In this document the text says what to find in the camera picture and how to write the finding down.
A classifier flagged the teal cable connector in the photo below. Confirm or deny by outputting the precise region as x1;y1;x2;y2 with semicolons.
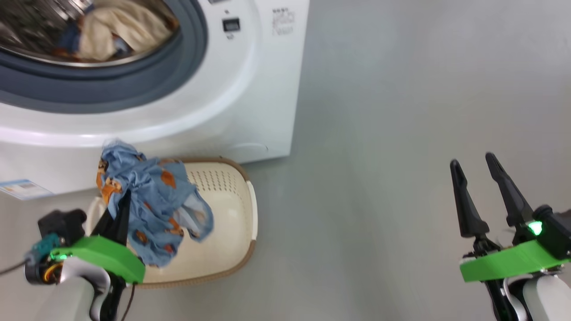
27;234;62;264

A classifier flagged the steel washing machine drum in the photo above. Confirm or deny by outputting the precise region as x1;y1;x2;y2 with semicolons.
0;0;181;67

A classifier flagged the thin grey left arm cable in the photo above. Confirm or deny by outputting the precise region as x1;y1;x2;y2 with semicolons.
0;260;28;276

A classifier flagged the white front-load washing machine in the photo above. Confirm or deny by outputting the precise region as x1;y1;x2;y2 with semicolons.
0;0;310;197

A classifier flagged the blue bear print garment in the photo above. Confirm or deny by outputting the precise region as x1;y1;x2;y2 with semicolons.
96;140;215;268

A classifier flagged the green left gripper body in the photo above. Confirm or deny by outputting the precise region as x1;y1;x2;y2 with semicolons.
50;235;145;284

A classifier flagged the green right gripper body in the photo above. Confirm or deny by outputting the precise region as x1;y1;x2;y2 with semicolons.
459;223;571;284

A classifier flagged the cream and blue garment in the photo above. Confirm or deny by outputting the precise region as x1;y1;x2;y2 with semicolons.
58;0;179;62

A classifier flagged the round drain filter cover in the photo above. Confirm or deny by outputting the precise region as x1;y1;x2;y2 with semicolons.
223;142;270;155

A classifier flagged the cream basket with brown rim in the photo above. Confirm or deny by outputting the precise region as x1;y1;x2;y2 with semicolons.
85;157;258;288

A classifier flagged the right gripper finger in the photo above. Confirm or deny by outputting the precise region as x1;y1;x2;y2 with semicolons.
485;152;536;229
450;159;490;239

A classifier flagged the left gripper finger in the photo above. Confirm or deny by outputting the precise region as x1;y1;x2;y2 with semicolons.
116;191;132;248
91;207;117;244

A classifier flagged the thin black left gripper cable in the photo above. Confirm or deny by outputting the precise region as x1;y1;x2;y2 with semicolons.
120;283;135;321

